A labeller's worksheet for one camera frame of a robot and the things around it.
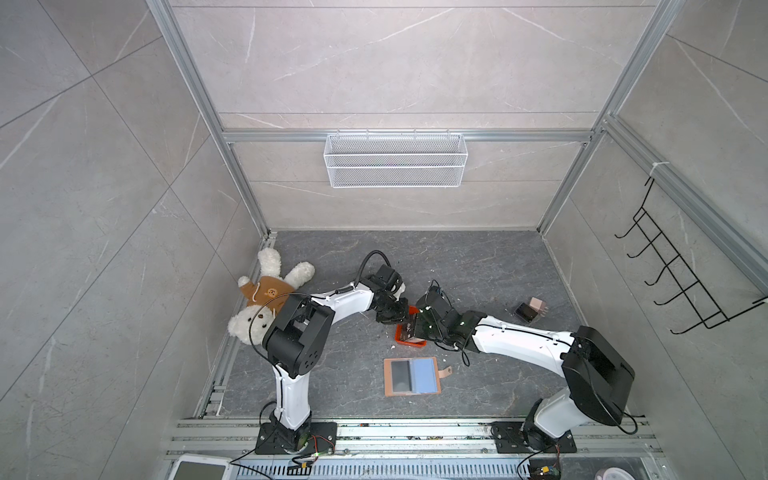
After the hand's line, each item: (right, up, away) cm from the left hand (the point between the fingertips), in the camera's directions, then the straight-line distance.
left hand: (410, 315), depth 92 cm
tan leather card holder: (0, -15, -8) cm, 18 cm away
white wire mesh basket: (-4, +52, +9) cm, 53 cm away
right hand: (0, -2, -5) cm, 6 cm away
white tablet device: (-49, -29, -26) cm, 63 cm away
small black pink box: (+39, 0, +3) cm, 39 cm away
